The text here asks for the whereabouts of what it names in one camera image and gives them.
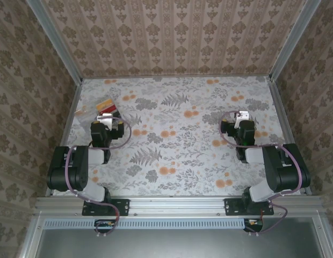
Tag aluminium side rail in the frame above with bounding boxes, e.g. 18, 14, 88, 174
45, 79, 83, 196
268, 76, 313, 196

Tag aluminium cross rail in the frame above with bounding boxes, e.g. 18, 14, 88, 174
34, 195, 324, 216

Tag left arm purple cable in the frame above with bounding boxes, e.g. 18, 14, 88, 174
64, 115, 132, 237

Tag gold VIP card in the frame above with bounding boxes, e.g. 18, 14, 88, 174
96, 98, 115, 110

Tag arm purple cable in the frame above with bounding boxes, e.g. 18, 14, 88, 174
219, 110, 303, 237
64, 115, 132, 237

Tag black connector box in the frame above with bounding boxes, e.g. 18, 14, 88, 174
93, 219, 119, 234
243, 218, 264, 233

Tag grey slotted cable duct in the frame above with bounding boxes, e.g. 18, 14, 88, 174
44, 218, 245, 230

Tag red VIP card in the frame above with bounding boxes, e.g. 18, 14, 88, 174
99, 104, 119, 114

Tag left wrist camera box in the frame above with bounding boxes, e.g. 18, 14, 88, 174
96, 112, 114, 130

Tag floral table cover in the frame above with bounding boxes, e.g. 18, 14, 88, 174
52, 76, 301, 197

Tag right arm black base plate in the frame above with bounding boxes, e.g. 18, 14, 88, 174
224, 198, 274, 217

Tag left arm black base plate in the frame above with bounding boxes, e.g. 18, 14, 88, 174
82, 198, 130, 217

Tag black and white clamp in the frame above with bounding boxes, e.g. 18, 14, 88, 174
234, 110, 250, 129

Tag grey metal panel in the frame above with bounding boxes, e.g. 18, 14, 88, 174
18, 212, 333, 258

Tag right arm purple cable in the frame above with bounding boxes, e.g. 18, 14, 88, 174
219, 110, 303, 237

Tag aluminium frame post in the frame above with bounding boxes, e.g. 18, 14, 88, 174
25, 0, 83, 83
269, 0, 323, 81

